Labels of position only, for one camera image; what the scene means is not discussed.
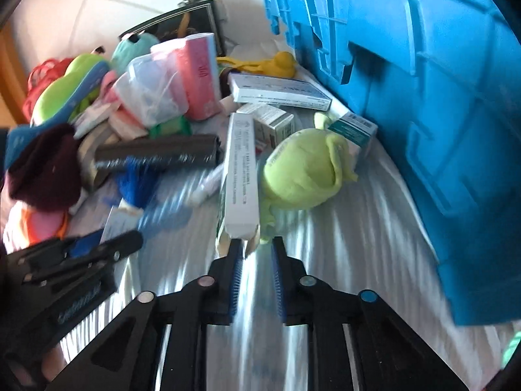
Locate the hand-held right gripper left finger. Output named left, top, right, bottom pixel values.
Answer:
left=43, top=237, right=245, bottom=391

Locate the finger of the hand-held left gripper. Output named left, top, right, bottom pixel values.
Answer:
left=24, top=230, right=144, bottom=283
left=6, top=231, right=106, bottom=267

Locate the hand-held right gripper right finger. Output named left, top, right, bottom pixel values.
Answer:
left=271, top=235, right=469, bottom=391

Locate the pink pig plush blue body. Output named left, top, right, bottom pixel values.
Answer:
left=118, top=157, right=163, bottom=208

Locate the long white box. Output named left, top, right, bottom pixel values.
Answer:
left=218, top=112, right=261, bottom=241

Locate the black folding umbrella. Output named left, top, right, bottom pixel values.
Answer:
left=93, top=134, right=222, bottom=172

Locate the light green plush toy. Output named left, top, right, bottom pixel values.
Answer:
left=258, top=113, right=359, bottom=241

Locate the white green box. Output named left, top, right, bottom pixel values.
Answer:
left=328, top=111, right=378, bottom=159

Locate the blue plastic crate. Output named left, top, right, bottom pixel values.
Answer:
left=256, top=0, right=521, bottom=326

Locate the white wood-grain desktop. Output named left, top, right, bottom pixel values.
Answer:
left=57, top=36, right=509, bottom=391

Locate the white paper card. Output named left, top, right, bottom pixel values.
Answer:
left=100, top=206, right=141, bottom=245

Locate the pink orange pig plush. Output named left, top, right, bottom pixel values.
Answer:
left=4, top=201, right=70, bottom=249

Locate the maroon cloth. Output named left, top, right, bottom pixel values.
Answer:
left=4, top=124, right=82, bottom=212

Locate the white tube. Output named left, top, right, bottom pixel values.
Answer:
left=189, top=165, right=226, bottom=206

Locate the dark blue plastic item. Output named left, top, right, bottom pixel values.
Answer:
left=6, top=126, right=45, bottom=172

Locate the pink wipes pack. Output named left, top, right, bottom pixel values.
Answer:
left=108, top=106, right=149, bottom=139

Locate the clear plastic bag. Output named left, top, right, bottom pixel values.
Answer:
left=112, top=54, right=190, bottom=127

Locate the small grey box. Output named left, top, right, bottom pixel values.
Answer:
left=236, top=103, right=296, bottom=147

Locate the green frog plush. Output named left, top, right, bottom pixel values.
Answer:
left=30, top=53, right=110, bottom=125

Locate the blue curved plastic item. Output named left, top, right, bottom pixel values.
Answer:
left=61, top=63, right=112, bottom=119

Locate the red basket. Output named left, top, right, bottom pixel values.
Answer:
left=22, top=58, right=72, bottom=123

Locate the pink white tissue pack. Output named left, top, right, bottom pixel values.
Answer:
left=150, top=33, right=222, bottom=121

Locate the blue white medicine box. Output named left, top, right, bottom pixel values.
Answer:
left=228, top=72, right=332, bottom=110

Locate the teal plush toy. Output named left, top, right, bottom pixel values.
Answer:
left=111, top=33, right=159, bottom=74

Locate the yellow plastic toy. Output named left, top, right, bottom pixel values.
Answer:
left=218, top=51, right=296, bottom=79

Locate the black gift box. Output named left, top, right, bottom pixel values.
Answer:
left=122, top=0, right=229, bottom=55

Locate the green fabric item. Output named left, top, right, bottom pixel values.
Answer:
left=502, top=330, right=521, bottom=369

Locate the wooden wall frame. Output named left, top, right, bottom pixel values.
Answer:
left=0, top=33, right=25, bottom=127

